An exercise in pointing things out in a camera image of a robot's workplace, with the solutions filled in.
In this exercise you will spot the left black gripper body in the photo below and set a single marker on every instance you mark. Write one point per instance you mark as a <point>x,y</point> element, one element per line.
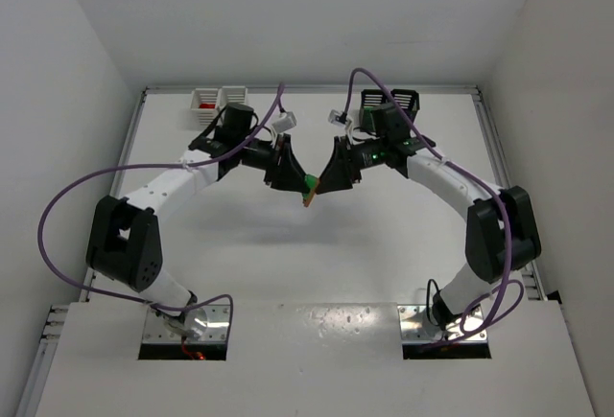
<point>279,162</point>

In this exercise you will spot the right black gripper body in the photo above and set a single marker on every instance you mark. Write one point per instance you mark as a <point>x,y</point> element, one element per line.
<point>344,161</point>

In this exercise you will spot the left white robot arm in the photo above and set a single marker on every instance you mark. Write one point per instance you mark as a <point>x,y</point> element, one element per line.
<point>125,244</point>

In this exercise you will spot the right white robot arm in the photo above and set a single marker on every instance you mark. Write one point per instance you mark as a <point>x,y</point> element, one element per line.
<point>501,235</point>

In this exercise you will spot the left black slotted container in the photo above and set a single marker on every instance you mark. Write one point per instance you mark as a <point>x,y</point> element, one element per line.
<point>370,98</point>

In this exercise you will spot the black slotted container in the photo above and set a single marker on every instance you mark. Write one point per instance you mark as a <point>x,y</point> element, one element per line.
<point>370,98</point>
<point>408,100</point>

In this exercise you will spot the right black slotted container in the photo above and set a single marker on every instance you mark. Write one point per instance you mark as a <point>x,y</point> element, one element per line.
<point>408,100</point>

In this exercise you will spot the right white slotted container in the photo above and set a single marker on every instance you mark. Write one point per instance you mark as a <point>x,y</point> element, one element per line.
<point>233,95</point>

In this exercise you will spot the white slotted container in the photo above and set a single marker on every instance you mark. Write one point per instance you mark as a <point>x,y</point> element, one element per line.
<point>233,95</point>
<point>203,117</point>

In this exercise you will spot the left white slotted container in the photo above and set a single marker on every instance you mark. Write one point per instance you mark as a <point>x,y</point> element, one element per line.
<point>203,117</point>

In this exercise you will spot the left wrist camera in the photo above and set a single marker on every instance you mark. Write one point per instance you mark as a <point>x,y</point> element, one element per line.
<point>284,122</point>

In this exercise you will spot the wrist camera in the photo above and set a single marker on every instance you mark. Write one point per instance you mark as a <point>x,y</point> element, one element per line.
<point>284,122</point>
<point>340,118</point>

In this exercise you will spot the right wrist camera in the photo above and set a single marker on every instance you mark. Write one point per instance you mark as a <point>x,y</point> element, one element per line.
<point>340,118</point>

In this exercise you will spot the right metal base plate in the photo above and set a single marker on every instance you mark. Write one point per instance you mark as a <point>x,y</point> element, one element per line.
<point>417,330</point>

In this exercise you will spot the metal base plate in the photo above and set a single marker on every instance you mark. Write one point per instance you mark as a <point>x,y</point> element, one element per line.
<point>417,330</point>
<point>207,325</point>

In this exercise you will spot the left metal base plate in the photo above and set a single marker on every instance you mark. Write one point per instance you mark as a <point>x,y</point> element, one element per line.
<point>207,325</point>

